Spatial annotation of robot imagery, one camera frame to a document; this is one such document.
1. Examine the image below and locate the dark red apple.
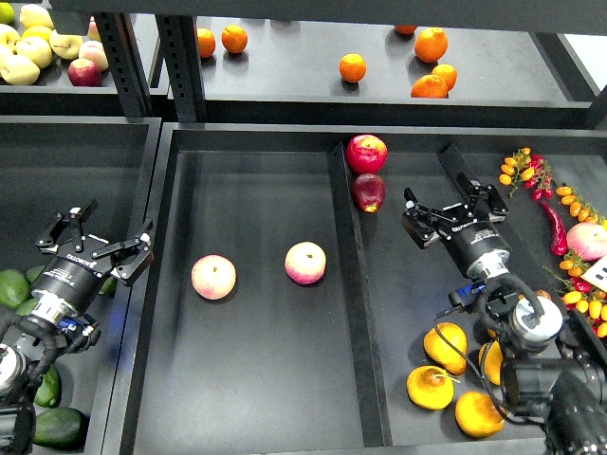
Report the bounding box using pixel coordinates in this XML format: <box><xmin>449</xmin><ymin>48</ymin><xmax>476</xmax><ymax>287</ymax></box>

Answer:
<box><xmin>351</xmin><ymin>173</ymin><xmax>386</xmax><ymax>213</ymax></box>

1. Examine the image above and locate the pink apple right edge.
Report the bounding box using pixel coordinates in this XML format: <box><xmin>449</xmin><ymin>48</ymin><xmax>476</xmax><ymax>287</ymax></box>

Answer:
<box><xmin>566</xmin><ymin>223</ymin><xmax>606</xmax><ymax>262</ymax></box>

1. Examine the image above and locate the red chili pepper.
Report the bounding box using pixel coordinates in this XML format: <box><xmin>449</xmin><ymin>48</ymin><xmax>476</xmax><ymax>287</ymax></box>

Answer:
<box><xmin>540</xmin><ymin>202</ymin><xmax>568</xmax><ymax>256</ymax></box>

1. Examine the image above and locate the pale pear front left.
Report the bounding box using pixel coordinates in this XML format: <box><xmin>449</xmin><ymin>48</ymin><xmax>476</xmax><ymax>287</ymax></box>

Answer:
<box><xmin>1</xmin><ymin>55</ymin><xmax>40</xmax><ymax>85</ymax></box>

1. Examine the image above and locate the green avocado pile lower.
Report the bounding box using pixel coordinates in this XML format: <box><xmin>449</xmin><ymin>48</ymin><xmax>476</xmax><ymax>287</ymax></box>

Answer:
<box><xmin>15</xmin><ymin>299</ymin><xmax>38</xmax><ymax>316</ymax></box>

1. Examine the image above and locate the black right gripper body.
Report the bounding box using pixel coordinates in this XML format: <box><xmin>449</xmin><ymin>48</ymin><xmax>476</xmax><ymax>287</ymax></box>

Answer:
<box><xmin>439</xmin><ymin>203</ymin><xmax>510</xmax><ymax>280</ymax></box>

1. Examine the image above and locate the pink apple left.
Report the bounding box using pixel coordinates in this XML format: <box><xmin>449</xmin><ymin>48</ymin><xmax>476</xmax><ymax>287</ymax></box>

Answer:
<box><xmin>191</xmin><ymin>254</ymin><xmax>237</xmax><ymax>300</ymax></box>

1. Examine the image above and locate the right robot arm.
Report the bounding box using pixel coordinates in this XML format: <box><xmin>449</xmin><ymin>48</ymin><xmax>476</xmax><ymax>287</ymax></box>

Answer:
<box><xmin>402</xmin><ymin>173</ymin><xmax>606</xmax><ymax>454</ymax></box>

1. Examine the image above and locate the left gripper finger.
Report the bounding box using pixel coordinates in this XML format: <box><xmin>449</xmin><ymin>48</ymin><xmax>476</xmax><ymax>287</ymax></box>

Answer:
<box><xmin>91</xmin><ymin>218</ymin><xmax>154</xmax><ymax>287</ymax></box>
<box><xmin>35</xmin><ymin>198</ymin><xmax>98</xmax><ymax>253</ymax></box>

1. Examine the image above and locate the pink apple centre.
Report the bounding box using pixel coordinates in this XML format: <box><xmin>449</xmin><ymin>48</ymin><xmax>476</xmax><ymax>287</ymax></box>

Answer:
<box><xmin>285</xmin><ymin>242</ymin><xmax>326</xmax><ymax>285</ymax></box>

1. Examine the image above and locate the yellow pear behind right arm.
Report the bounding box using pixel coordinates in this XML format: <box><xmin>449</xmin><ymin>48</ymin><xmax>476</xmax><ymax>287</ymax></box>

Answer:
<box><xmin>478</xmin><ymin>341</ymin><xmax>504</xmax><ymax>386</ymax></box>

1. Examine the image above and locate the cherry tomato bunch upper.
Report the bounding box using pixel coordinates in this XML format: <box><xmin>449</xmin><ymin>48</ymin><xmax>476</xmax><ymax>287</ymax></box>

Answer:
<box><xmin>499</xmin><ymin>147</ymin><xmax>554</xmax><ymax>201</ymax></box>

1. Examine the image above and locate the black upper shelf tray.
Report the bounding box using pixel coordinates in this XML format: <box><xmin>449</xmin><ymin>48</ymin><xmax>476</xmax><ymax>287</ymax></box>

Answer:
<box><xmin>201</xmin><ymin>19</ymin><xmax>606</xmax><ymax>129</ymax></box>

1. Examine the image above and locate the orange on shelf front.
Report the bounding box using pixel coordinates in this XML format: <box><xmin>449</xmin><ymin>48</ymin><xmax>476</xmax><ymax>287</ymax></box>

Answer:
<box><xmin>411</xmin><ymin>74</ymin><xmax>449</xmax><ymax>99</ymax></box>

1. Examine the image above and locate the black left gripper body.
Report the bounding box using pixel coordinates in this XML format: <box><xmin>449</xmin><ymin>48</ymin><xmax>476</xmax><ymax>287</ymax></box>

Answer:
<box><xmin>31</xmin><ymin>234</ymin><xmax>114</xmax><ymax>316</ymax></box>

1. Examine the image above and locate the pink apple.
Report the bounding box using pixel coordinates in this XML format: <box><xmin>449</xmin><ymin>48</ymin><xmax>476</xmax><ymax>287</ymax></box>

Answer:
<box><xmin>191</xmin><ymin>254</ymin><xmax>237</xmax><ymax>300</ymax></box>
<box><xmin>285</xmin><ymin>242</ymin><xmax>326</xmax><ymax>285</ymax></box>

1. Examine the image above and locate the red apple on shelf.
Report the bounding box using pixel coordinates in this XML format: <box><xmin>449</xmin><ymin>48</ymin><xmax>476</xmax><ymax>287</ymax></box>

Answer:
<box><xmin>67</xmin><ymin>58</ymin><xmax>102</xmax><ymax>87</ymax></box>

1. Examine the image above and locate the bright red apple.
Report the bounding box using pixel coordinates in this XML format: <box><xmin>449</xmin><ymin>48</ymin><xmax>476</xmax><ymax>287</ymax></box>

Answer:
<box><xmin>345</xmin><ymin>135</ymin><xmax>388</xmax><ymax>174</ymax></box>

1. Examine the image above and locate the orange on shelf right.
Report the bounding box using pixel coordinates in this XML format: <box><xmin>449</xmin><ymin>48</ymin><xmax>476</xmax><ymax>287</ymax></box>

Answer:
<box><xmin>432</xmin><ymin>64</ymin><xmax>458</xmax><ymax>91</ymax></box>

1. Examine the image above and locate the black shelf upright left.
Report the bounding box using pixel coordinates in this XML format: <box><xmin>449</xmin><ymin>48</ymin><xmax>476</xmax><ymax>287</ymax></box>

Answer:
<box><xmin>92</xmin><ymin>12</ymin><xmax>153</xmax><ymax>118</ymax></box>

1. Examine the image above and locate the green avocado pile middle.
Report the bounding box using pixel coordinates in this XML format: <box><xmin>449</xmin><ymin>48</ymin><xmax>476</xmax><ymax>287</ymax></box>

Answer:
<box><xmin>26</xmin><ymin>265</ymin><xmax>45</xmax><ymax>283</ymax></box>

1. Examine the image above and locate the black middle tray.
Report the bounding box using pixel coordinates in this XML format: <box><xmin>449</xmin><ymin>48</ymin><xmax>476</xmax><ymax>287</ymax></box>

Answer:
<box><xmin>102</xmin><ymin>124</ymin><xmax>606</xmax><ymax>454</ymax></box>

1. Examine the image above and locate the pale peach on shelf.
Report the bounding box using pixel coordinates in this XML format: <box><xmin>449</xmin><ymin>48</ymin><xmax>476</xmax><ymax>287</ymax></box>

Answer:
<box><xmin>79</xmin><ymin>41</ymin><xmax>109</xmax><ymax>72</ymax></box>

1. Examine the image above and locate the green avocado pile right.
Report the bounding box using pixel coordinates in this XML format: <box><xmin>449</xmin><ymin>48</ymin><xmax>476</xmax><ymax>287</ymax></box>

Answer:
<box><xmin>99</xmin><ymin>277</ymin><xmax>118</xmax><ymax>298</ymax></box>

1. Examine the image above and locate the yellow pear with brown tip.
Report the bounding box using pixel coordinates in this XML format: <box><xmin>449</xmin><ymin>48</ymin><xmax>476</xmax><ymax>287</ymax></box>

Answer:
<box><xmin>536</xmin><ymin>290</ymin><xmax>552</xmax><ymax>300</ymax></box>

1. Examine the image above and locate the cherry tomato bunch lower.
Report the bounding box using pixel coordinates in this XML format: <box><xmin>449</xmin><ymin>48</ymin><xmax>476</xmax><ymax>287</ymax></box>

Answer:
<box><xmin>543</xmin><ymin>251</ymin><xmax>606</xmax><ymax>344</ymax></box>

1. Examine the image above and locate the large orange on shelf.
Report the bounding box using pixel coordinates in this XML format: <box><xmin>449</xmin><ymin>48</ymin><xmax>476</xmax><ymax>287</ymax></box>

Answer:
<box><xmin>414</xmin><ymin>27</ymin><xmax>449</xmax><ymax>64</ymax></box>

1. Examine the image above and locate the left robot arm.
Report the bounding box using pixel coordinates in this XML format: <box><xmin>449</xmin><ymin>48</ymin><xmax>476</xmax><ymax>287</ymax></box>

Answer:
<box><xmin>1</xmin><ymin>200</ymin><xmax>154</xmax><ymax>454</ymax></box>

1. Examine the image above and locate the green avocado pile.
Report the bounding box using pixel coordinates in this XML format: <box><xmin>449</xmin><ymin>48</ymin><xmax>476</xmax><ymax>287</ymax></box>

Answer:
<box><xmin>26</xmin><ymin>265</ymin><xmax>45</xmax><ymax>283</ymax></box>
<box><xmin>99</xmin><ymin>277</ymin><xmax>118</xmax><ymax>298</ymax></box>
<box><xmin>15</xmin><ymin>299</ymin><xmax>38</xmax><ymax>316</ymax></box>

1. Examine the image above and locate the orange on shelf centre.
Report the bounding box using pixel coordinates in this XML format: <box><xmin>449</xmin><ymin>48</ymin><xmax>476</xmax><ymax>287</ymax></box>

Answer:
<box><xmin>339</xmin><ymin>53</ymin><xmax>367</xmax><ymax>83</ymax></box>

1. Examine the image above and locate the white label card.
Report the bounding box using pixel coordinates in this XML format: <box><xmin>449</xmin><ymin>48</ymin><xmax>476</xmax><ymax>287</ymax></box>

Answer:
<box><xmin>581</xmin><ymin>256</ymin><xmax>607</xmax><ymax>292</ymax></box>

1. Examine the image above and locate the cherry tomato bunch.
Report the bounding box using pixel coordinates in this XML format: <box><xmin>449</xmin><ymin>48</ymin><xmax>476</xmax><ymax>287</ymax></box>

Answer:
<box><xmin>543</xmin><ymin>251</ymin><xmax>606</xmax><ymax>344</ymax></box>
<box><xmin>499</xmin><ymin>147</ymin><xmax>554</xmax><ymax>201</ymax></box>

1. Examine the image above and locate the black left tray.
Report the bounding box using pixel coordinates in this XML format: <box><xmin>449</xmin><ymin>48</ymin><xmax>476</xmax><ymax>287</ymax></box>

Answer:
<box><xmin>1</xmin><ymin>116</ymin><xmax>161</xmax><ymax>454</ymax></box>

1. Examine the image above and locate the orange cherry tomato string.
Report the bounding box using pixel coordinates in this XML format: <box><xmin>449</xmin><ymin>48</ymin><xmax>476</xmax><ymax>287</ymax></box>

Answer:
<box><xmin>555</xmin><ymin>182</ymin><xmax>607</xmax><ymax>228</ymax></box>

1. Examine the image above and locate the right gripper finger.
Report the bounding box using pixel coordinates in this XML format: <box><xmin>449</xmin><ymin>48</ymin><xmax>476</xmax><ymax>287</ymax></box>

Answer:
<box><xmin>455</xmin><ymin>172</ymin><xmax>508</xmax><ymax>223</ymax></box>
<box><xmin>402</xmin><ymin>188</ymin><xmax>458</xmax><ymax>249</ymax></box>

